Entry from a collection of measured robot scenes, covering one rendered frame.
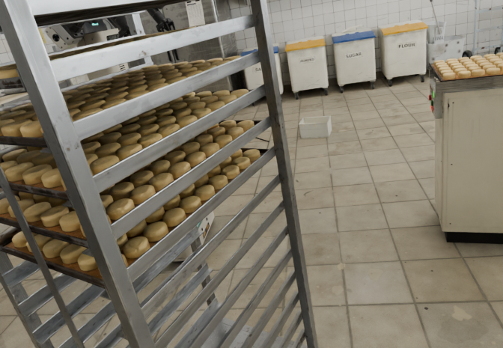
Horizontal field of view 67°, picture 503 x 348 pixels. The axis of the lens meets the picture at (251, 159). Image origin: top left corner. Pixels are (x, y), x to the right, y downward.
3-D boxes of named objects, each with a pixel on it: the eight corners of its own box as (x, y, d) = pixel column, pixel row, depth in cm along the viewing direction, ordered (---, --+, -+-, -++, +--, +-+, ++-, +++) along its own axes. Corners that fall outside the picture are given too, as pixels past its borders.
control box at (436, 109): (436, 104, 203) (436, 78, 197) (442, 118, 182) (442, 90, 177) (429, 105, 204) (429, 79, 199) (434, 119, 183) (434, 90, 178)
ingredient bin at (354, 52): (337, 95, 528) (332, 38, 499) (335, 84, 586) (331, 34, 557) (378, 89, 517) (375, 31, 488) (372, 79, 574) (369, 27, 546)
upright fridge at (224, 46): (245, 97, 613) (219, -43, 537) (236, 114, 531) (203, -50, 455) (165, 109, 641) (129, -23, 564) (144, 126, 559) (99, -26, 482)
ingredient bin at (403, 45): (385, 88, 516) (383, 30, 488) (380, 78, 573) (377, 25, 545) (428, 82, 503) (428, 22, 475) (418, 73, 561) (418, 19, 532)
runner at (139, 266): (272, 150, 114) (270, 141, 113) (280, 151, 112) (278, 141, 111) (100, 296, 65) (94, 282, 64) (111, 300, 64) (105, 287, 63)
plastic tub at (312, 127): (332, 129, 401) (331, 115, 395) (328, 137, 382) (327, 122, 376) (305, 131, 412) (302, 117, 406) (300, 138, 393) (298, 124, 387)
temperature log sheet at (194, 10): (206, 24, 492) (200, -2, 481) (205, 24, 490) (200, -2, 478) (190, 27, 496) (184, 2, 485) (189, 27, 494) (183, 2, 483)
